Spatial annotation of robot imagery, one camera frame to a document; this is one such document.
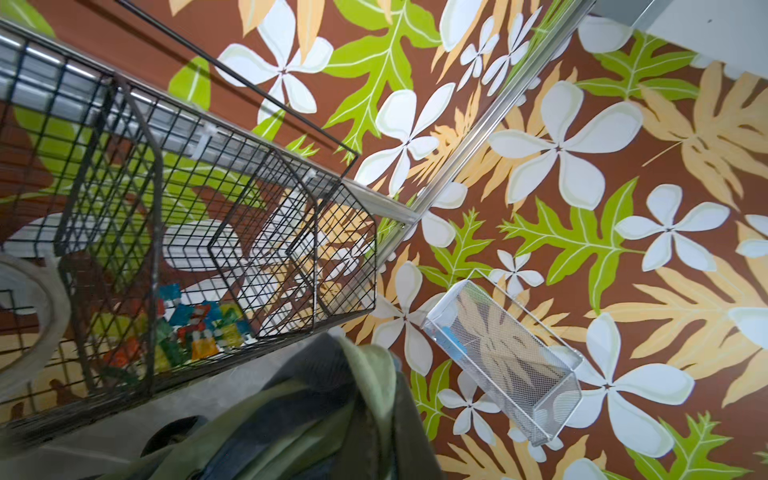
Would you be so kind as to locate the green printed t-shirt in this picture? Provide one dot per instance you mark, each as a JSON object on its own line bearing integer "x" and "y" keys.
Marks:
{"x": 335, "y": 410}

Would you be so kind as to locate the blue object in basket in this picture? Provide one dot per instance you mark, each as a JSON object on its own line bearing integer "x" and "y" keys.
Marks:
{"x": 451, "y": 344}

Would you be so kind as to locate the white mesh basket right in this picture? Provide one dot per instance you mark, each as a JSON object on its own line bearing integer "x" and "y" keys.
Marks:
{"x": 520, "y": 363}

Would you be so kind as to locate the colourful toy blocks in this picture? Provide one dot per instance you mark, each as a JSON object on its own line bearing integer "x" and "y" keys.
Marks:
{"x": 194, "y": 323}

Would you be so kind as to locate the black wire basket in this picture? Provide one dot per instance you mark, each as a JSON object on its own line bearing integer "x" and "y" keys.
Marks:
{"x": 111, "y": 190}

